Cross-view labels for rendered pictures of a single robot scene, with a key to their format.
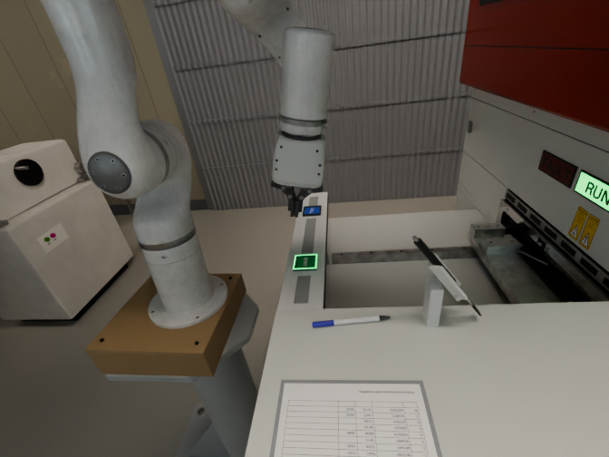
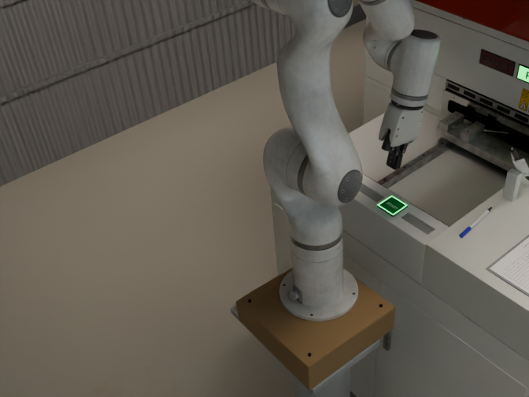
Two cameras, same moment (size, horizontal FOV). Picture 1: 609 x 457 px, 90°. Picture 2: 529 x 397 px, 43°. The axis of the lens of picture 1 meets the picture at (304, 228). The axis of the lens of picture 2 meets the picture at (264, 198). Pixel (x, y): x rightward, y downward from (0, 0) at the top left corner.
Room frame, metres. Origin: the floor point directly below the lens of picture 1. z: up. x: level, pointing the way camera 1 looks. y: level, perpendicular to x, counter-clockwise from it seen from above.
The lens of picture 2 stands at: (-0.11, 1.15, 2.12)
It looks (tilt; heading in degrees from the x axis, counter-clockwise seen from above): 40 degrees down; 315
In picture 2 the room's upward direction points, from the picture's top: 5 degrees counter-clockwise
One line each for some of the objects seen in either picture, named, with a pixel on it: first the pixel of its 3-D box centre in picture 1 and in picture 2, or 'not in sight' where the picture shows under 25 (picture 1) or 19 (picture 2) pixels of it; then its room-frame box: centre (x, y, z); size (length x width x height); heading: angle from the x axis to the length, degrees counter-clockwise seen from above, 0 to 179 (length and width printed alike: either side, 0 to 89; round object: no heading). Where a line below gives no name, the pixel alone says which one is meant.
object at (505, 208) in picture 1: (542, 255); (499, 127); (0.57, -0.57, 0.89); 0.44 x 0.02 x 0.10; 171
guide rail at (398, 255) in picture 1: (416, 254); (413, 165); (0.71, -0.32, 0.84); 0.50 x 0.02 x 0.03; 81
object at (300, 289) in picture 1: (312, 255); (356, 204); (0.71, -0.01, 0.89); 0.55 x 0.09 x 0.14; 171
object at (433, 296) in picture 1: (444, 291); (517, 174); (0.36, -0.21, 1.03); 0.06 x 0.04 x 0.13; 81
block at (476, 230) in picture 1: (487, 229); (451, 121); (0.70, -0.51, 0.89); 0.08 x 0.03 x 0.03; 81
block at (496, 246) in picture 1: (500, 246); (472, 131); (0.62, -0.50, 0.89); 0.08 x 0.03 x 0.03; 81
